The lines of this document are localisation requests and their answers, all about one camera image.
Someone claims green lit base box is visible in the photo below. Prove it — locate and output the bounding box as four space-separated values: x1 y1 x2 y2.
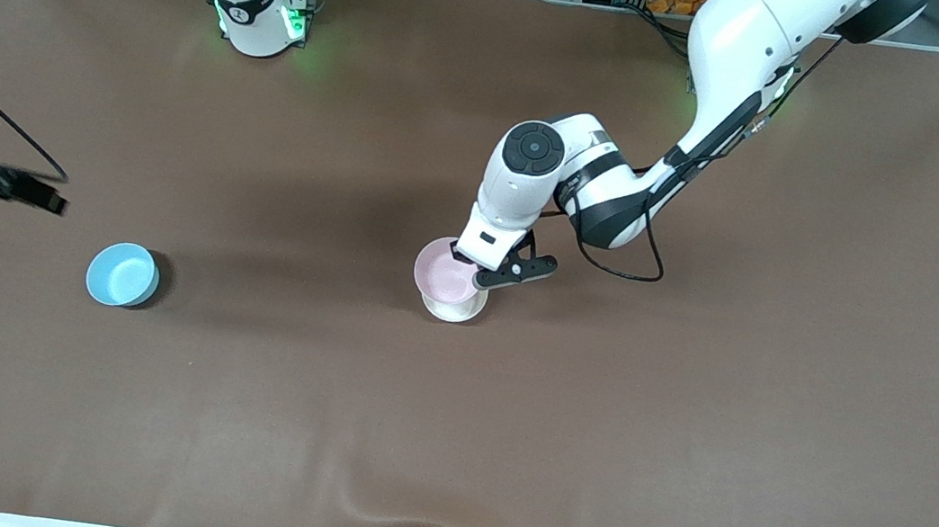
278 0 317 46

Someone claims blue bowl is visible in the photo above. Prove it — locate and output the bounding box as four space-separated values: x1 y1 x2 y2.
83 237 164 313

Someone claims brown table mat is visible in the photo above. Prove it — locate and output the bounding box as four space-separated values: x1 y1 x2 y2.
0 0 939 527

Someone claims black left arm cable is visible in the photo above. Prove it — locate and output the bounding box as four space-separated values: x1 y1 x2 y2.
562 6 846 307

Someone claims pink bowl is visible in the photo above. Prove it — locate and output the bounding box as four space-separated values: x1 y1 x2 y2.
409 233 496 310

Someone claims white bowl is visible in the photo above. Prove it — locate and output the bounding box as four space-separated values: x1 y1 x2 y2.
416 279 490 328

